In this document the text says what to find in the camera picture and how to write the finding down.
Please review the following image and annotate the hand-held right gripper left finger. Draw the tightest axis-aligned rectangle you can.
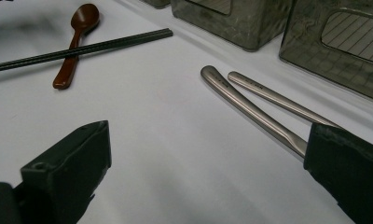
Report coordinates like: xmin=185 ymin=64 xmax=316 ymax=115
xmin=13 ymin=120 xmax=113 ymax=224

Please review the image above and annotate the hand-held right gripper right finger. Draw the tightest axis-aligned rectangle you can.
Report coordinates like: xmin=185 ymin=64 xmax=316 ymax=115
xmin=303 ymin=121 xmax=373 ymax=224

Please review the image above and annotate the metal fork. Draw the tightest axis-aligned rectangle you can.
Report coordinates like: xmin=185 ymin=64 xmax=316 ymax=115
xmin=227 ymin=70 xmax=342 ymax=129

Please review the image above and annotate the clear smoky plastic bin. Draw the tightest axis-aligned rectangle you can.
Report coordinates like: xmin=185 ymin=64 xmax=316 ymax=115
xmin=170 ymin=0 xmax=294 ymax=52
xmin=141 ymin=0 xmax=172 ymax=9
xmin=278 ymin=0 xmax=373 ymax=105

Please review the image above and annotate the black chopstick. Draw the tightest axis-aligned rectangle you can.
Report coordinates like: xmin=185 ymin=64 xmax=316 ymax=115
xmin=0 ymin=31 xmax=174 ymax=75
xmin=0 ymin=27 xmax=173 ymax=71

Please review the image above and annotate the brown wooden spoon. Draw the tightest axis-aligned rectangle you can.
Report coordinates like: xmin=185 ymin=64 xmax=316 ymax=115
xmin=52 ymin=3 xmax=101 ymax=91

